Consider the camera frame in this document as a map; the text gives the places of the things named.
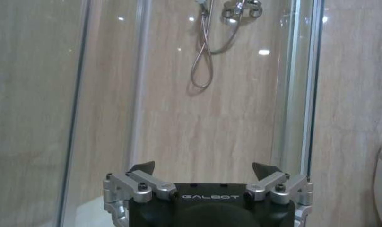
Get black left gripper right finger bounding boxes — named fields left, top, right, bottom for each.
left=245, top=162, right=314, bottom=227

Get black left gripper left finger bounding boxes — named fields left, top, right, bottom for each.
left=102, top=161, right=177, bottom=227

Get silver shower hose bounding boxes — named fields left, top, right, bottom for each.
left=190, top=6, right=241, bottom=88

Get chrome shower mixer tap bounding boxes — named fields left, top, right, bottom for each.
left=221, top=0, right=264, bottom=25

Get glass shower enclosure door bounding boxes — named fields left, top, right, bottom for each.
left=53, top=0, right=325, bottom=227

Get chrome shower head holder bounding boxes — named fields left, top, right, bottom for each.
left=196, top=0, right=214, bottom=10

